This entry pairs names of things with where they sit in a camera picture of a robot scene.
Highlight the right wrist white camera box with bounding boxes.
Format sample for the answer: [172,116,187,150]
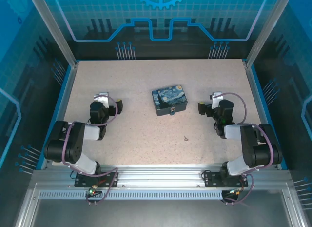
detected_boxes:
[210,91,224,109]

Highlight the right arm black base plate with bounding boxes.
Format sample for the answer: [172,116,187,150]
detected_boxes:
[202,171,249,188]

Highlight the small lit connector board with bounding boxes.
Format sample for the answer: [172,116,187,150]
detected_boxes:
[223,187,245,201]
[86,185,103,197]

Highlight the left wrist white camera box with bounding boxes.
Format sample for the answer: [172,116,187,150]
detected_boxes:
[93,91,110,109]

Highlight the wide aluminium mounting rail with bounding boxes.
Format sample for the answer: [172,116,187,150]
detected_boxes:
[31,163,293,189]

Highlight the starry night tin box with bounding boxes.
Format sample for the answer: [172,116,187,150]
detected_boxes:
[152,84,188,117]

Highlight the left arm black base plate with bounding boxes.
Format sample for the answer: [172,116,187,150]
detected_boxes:
[74,171,119,188]

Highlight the slotted grey cable duct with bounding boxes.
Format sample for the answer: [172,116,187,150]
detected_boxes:
[39,190,224,200]

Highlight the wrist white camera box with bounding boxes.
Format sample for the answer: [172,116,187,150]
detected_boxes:
[93,91,110,109]
[210,91,224,109]

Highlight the aluminium table side rail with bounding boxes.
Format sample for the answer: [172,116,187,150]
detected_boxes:
[244,61,289,170]
[40,62,79,170]

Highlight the aluminium frame post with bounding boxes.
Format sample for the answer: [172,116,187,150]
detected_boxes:
[26,0,79,67]
[244,0,288,68]

